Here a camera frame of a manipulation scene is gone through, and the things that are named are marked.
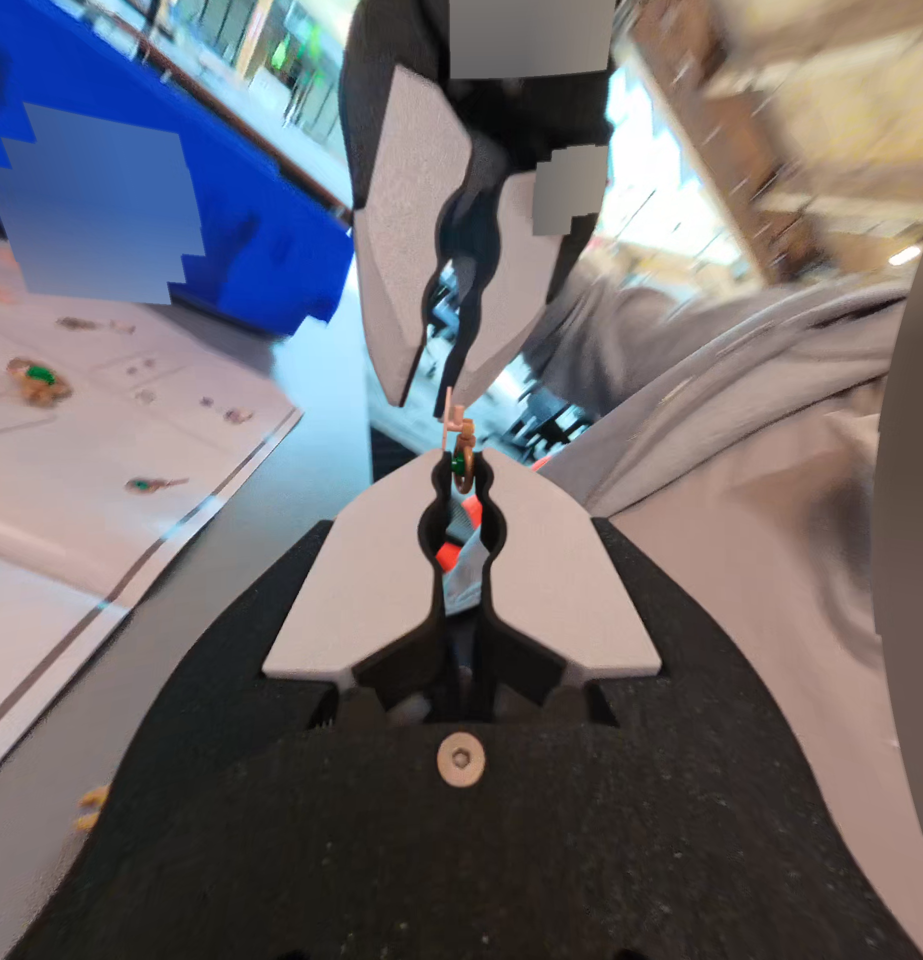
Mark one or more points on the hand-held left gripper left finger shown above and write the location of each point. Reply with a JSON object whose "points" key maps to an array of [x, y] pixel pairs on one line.
{"points": [[356, 592]]}

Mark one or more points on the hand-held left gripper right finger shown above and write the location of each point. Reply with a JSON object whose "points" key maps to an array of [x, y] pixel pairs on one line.
{"points": [[566, 592]]}

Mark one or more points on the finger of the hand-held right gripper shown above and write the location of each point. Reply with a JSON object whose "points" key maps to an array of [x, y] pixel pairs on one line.
{"points": [[401, 225], [518, 300]]}

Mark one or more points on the pink petal piece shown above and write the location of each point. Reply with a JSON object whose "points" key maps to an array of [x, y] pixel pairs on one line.
{"points": [[454, 420]]}

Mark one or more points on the person's right forearm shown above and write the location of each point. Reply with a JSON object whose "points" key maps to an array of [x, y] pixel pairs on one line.
{"points": [[656, 330]]}

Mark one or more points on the orange object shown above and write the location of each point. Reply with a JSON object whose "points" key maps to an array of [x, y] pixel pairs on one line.
{"points": [[448, 556]]}

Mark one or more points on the blue plastic bin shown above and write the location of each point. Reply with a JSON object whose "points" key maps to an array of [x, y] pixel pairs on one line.
{"points": [[266, 247]]}

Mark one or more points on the instruction booklet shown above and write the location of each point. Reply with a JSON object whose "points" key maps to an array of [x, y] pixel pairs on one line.
{"points": [[94, 487]]}

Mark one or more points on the small gold clip piece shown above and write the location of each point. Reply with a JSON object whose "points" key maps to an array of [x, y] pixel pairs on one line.
{"points": [[94, 808]]}

